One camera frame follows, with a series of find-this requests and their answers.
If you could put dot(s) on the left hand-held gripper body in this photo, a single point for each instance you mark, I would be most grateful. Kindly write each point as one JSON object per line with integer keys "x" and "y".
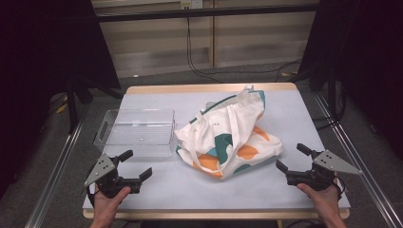
{"x": 106, "y": 180}

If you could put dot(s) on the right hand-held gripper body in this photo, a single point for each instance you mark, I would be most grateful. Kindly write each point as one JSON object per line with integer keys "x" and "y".
{"x": 320, "y": 179}

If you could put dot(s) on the white patterned tote bag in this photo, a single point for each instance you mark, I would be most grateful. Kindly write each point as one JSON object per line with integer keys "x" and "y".
{"x": 221, "y": 126}

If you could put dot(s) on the person's right hand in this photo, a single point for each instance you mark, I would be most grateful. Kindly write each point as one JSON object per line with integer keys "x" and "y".
{"x": 324, "y": 202}

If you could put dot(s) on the person's left hand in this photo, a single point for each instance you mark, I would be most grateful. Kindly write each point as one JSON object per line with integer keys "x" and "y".
{"x": 107, "y": 209}

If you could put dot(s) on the clear plastic container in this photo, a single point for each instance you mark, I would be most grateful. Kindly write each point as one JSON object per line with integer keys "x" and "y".
{"x": 136, "y": 133}

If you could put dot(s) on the black metal stand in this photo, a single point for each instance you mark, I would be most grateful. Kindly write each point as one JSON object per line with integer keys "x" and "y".
{"x": 331, "y": 95}
{"x": 72, "y": 107}

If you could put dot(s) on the light blue table mat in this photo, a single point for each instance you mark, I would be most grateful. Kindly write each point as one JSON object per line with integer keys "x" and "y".
{"x": 152, "y": 98}

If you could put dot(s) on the yellow floor tape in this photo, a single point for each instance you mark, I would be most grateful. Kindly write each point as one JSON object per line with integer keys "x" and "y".
{"x": 61, "y": 107}
{"x": 286, "y": 74}

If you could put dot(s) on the wooden table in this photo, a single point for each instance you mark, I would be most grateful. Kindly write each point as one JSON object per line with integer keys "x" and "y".
{"x": 190, "y": 88}

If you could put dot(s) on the black curtain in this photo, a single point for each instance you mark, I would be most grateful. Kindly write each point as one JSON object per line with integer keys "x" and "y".
{"x": 38, "y": 63}
{"x": 374, "y": 47}

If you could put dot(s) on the black horizontal bar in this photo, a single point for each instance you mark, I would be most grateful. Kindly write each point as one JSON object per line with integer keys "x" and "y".
{"x": 206, "y": 12}

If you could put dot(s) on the white power outlet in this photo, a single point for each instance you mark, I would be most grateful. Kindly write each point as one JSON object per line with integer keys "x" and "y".
{"x": 191, "y": 3}

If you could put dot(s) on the aluminium rail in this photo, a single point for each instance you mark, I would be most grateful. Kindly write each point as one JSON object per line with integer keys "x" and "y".
{"x": 353, "y": 158}
{"x": 54, "y": 174}

